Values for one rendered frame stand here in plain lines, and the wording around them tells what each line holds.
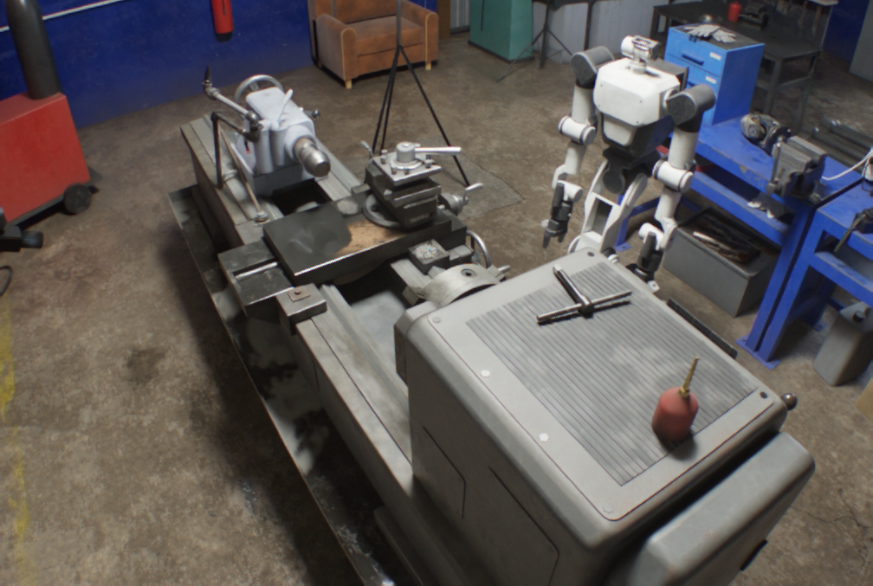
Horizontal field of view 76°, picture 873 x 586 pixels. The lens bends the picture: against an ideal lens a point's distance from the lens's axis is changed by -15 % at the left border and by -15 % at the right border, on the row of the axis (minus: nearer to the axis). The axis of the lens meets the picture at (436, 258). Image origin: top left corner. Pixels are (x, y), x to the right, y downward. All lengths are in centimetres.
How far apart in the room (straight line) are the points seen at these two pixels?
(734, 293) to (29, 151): 414
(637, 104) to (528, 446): 146
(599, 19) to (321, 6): 262
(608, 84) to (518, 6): 383
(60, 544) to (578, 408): 217
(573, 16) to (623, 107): 397
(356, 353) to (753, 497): 116
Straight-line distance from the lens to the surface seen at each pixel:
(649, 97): 221
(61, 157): 445
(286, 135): 231
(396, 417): 167
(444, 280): 147
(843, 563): 279
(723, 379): 118
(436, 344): 115
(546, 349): 114
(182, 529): 260
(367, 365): 180
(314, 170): 215
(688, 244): 348
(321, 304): 194
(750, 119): 322
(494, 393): 106
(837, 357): 327
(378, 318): 210
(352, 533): 199
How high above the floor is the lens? 215
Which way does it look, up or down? 38 degrees down
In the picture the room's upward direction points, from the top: straight up
